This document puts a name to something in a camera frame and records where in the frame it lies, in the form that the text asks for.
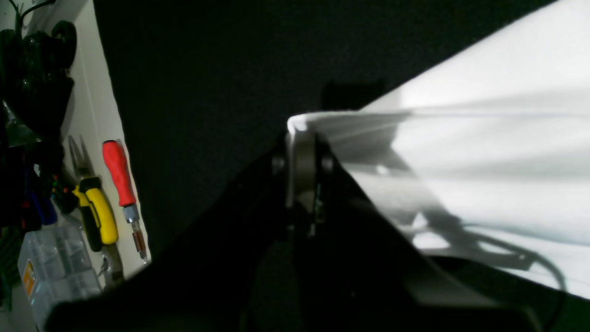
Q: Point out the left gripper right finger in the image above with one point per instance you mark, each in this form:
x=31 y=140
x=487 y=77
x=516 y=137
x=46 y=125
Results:
x=357 y=273

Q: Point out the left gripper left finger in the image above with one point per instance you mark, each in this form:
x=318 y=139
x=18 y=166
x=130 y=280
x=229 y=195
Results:
x=201 y=282

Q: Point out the white printed t-shirt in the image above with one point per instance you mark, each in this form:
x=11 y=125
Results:
x=486 y=156

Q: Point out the clear plastic parts box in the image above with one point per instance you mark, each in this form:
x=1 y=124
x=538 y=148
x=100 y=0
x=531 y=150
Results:
x=55 y=267

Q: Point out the black table cloth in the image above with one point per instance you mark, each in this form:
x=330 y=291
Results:
x=203 y=87

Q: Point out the yellow handled pliers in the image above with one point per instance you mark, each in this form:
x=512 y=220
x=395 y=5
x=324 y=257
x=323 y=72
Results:
x=98 y=220

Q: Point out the red handled screwdriver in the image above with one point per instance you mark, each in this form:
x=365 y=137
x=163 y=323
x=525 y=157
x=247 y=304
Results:
x=116 y=161

